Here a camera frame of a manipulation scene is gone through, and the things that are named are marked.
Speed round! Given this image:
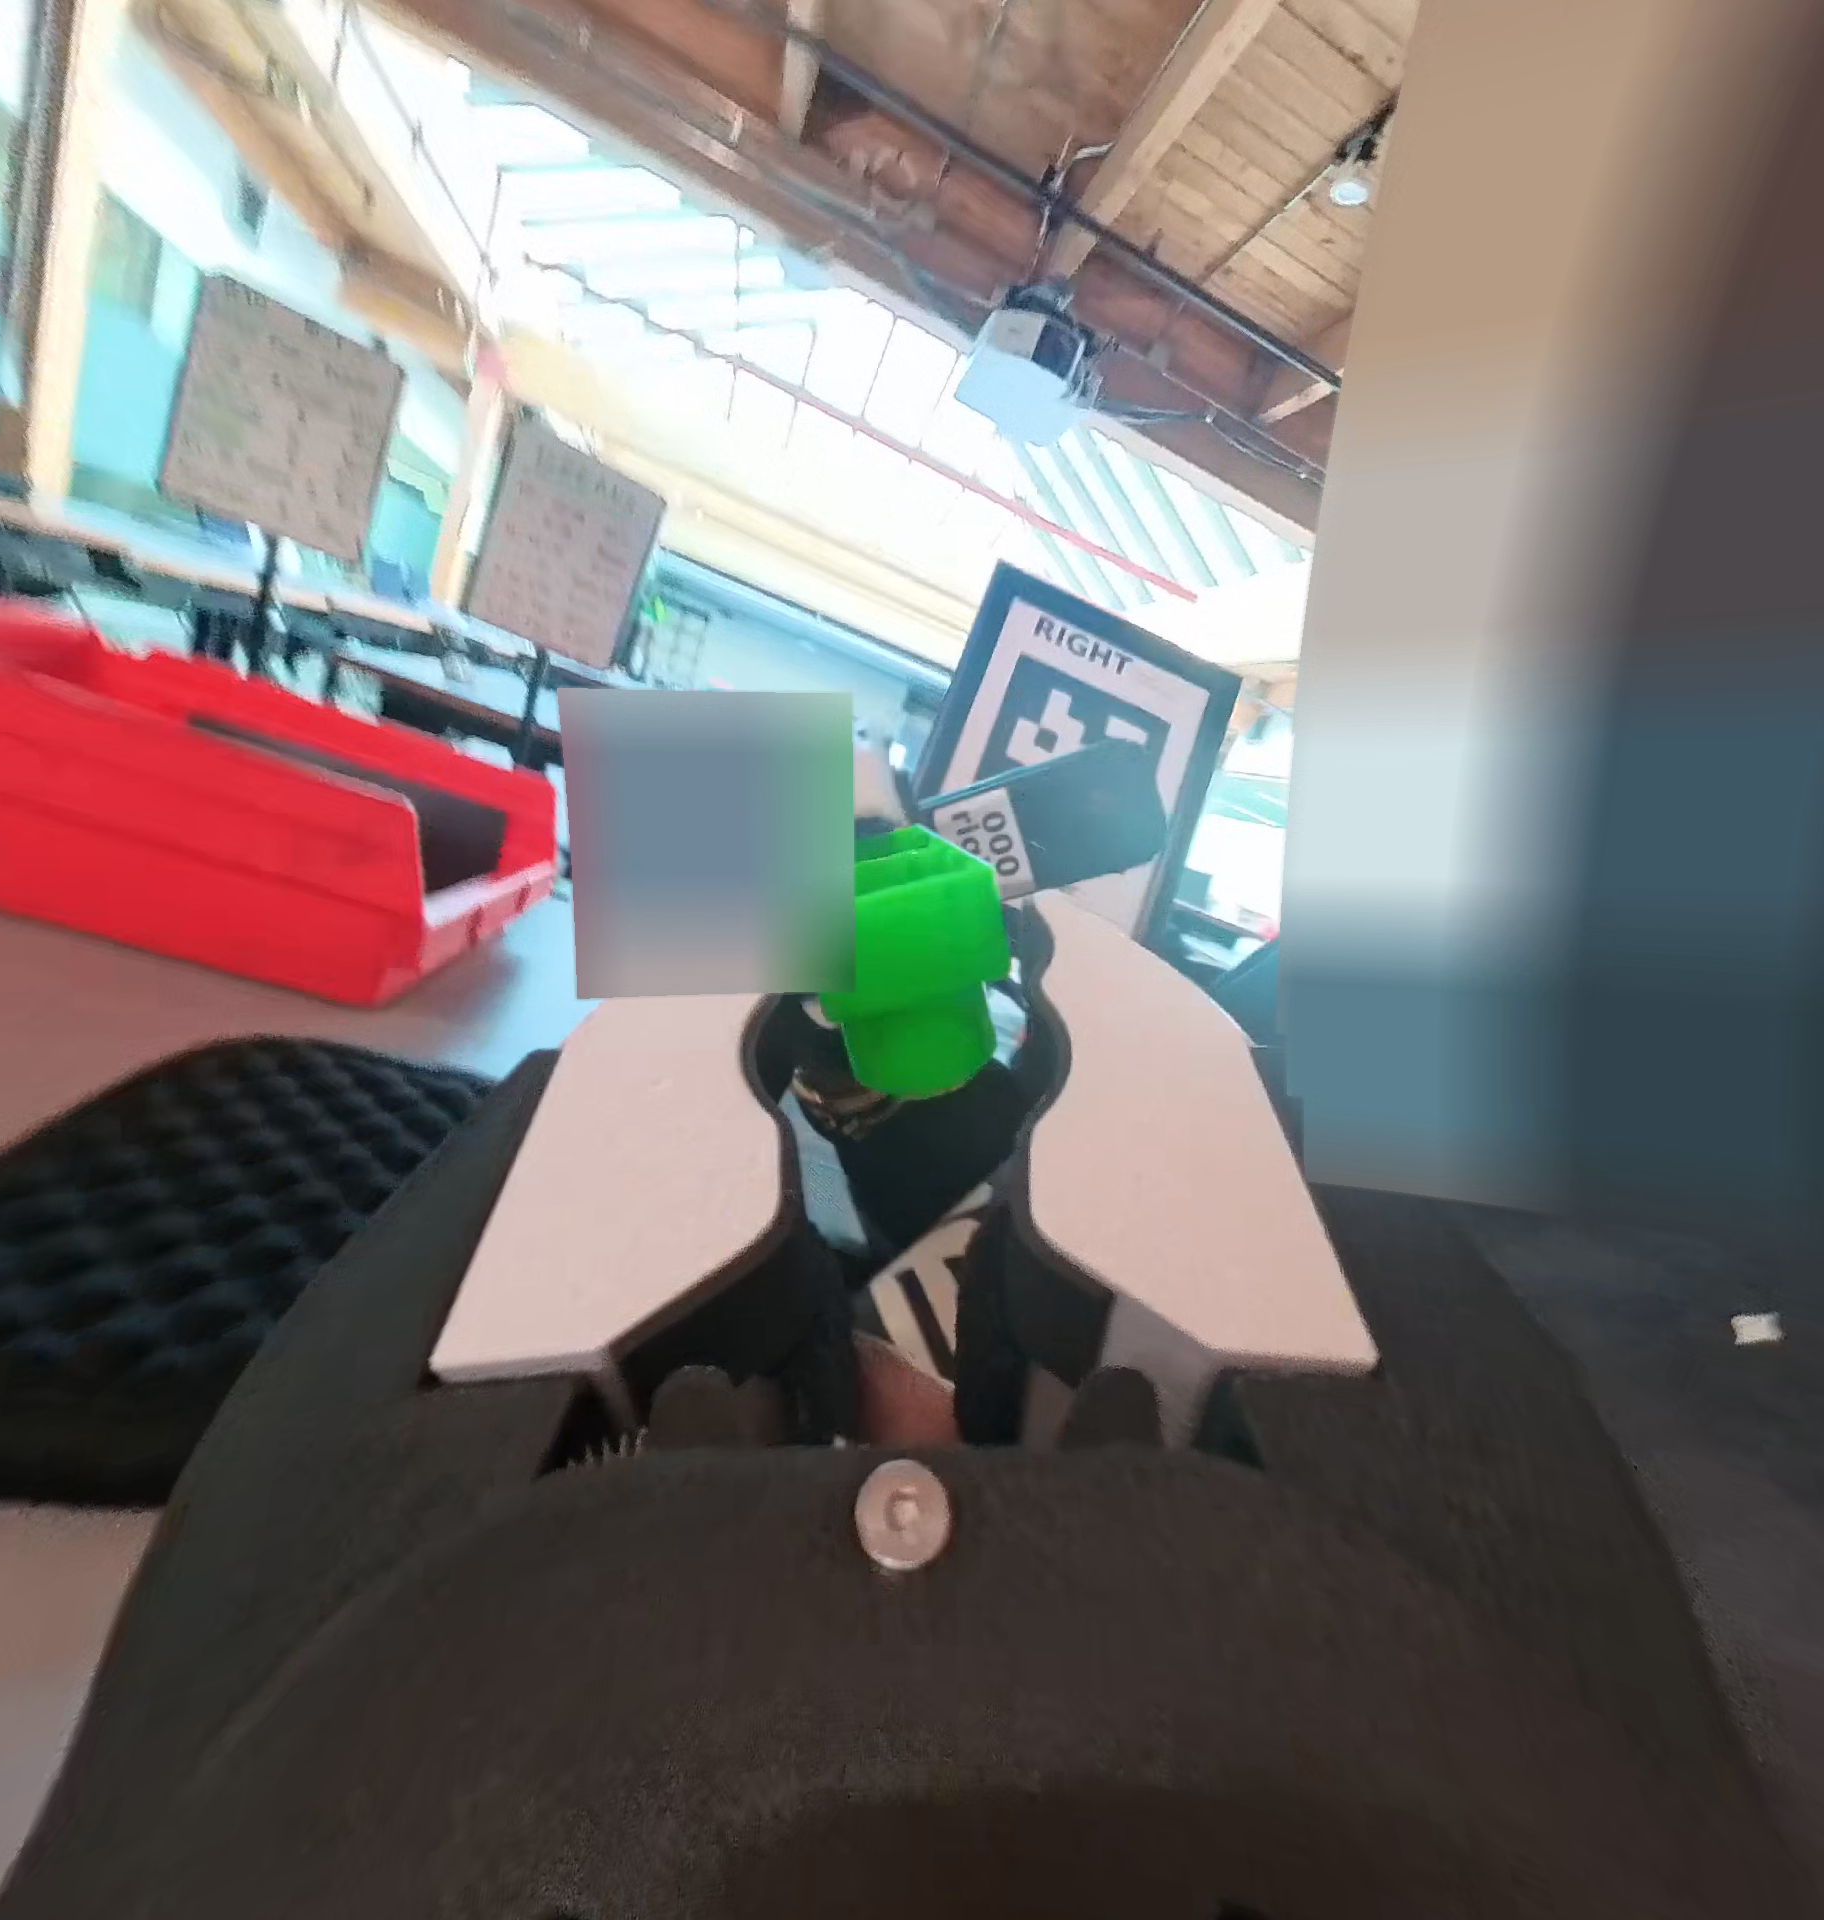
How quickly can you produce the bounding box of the wooden support post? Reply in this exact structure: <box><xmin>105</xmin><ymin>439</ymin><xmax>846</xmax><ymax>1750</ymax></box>
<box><xmin>13</xmin><ymin>0</ymin><xmax>112</xmax><ymax>502</ymax></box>

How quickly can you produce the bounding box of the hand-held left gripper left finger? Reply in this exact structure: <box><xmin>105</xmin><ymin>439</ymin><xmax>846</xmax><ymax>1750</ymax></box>
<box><xmin>429</xmin><ymin>991</ymin><xmax>789</xmax><ymax>1385</ymax></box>

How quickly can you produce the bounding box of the white ceiling projector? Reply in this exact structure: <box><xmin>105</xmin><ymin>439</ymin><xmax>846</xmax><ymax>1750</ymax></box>
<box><xmin>953</xmin><ymin>281</ymin><xmax>1110</xmax><ymax>447</ymax></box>

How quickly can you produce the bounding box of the green plastic peg block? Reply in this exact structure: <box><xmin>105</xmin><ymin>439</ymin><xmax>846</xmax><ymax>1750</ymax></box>
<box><xmin>811</xmin><ymin>821</ymin><xmax>1013</xmax><ymax>1100</ymax></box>

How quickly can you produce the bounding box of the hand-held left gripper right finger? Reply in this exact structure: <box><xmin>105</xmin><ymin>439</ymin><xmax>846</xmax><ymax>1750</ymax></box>
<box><xmin>1018</xmin><ymin>896</ymin><xmax>1384</xmax><ymax>1452</ymax></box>

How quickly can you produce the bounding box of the red plastic storage bin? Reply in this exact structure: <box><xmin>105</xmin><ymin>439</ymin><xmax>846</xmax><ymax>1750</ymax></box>
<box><xmin>0</xmin><ymin>589</ymin><xmax>563</xmax><ymax>1012</ymax></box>

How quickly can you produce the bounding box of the handwritten whiteboard sign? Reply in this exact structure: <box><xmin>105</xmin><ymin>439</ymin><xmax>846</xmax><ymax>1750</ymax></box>
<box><xmin>158</xmin><ymin>273</ymin><xmax>407</xmax><ymax>568</ymax></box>
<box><xmin>462</xmin><ymin>412</ymin><xmax>669</xmax><ymax>674</ymax></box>

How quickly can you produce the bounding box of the black foam pad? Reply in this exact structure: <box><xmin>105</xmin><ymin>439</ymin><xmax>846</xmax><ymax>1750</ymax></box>
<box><xmin>0</xmin><ymin>1037</ymin><xmax>502</xmax><ymax>1506</ymax></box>

